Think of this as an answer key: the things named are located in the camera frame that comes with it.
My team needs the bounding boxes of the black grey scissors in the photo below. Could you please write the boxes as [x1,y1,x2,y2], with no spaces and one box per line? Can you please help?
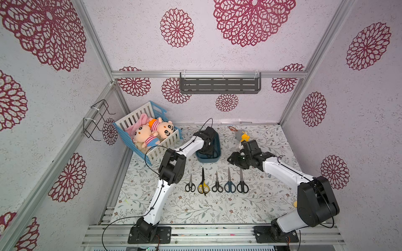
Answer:
[211,172,224,193]

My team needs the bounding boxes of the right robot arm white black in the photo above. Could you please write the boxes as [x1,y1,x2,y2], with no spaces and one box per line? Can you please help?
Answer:
[227,140,340,239]

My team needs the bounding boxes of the teal plastic storage box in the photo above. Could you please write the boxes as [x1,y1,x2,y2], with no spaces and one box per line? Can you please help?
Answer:
[195,134,222,163]

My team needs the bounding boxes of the blue handled scissors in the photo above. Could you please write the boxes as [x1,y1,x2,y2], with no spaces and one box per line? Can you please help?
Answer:
[224,167,236,193]

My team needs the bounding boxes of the blue white slatted basket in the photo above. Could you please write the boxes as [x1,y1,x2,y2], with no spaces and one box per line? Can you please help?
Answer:
[113,101,182,165]

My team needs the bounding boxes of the pink plush toy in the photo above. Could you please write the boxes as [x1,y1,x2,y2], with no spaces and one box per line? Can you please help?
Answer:
[125,114,149,138]

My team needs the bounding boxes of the small black scissors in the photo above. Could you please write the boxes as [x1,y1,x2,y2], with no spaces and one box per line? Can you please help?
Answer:
[185,174,196,192]

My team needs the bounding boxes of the grey wall shelf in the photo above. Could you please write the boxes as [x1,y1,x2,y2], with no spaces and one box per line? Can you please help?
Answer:
[179,73,261,95]

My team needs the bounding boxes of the plush doll striped shirt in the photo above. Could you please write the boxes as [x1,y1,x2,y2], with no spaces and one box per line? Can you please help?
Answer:
[133,124,160,150]

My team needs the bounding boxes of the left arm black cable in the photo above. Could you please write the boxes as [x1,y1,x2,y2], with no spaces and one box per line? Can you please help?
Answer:
[101,118,214,251]

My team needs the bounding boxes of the aluminium front rail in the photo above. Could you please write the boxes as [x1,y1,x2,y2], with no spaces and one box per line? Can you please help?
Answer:
[79,224,345,251]

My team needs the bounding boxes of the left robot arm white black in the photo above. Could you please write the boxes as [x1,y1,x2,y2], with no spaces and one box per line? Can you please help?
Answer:
[136,127,218,238]

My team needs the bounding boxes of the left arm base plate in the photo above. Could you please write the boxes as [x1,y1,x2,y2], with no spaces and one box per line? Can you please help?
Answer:
[128,226,172,244]

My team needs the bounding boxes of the black wire wall rack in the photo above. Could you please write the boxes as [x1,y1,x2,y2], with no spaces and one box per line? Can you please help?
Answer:
[82,99,115,142]

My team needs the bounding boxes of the plush doll orange hat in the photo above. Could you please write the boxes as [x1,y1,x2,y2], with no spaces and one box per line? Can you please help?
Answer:
[147,117,174,140]

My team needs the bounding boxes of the yellow black scissors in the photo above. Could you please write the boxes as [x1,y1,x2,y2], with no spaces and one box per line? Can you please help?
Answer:
[197,168,210,196]

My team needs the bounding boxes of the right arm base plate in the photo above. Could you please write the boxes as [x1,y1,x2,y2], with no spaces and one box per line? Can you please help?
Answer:
[253,225,299,244]

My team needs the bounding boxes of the grey yellow small toy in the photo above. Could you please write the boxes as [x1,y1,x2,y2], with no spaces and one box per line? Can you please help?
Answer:
[235,130,250,143]

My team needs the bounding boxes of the large black scissors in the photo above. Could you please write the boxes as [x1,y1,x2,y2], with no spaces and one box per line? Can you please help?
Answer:
[237,169,249,193]

